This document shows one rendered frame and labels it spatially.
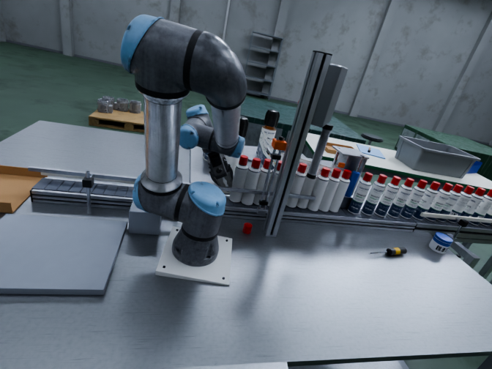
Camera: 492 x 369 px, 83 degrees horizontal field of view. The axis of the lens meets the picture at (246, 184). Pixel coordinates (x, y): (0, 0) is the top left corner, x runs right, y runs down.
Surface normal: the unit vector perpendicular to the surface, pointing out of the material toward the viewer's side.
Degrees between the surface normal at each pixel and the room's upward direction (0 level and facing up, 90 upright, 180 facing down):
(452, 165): 95
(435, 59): 90
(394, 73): 90
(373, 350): 0
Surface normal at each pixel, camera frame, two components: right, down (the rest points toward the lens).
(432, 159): 0.05, 0.52
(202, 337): 0.20, -0.88
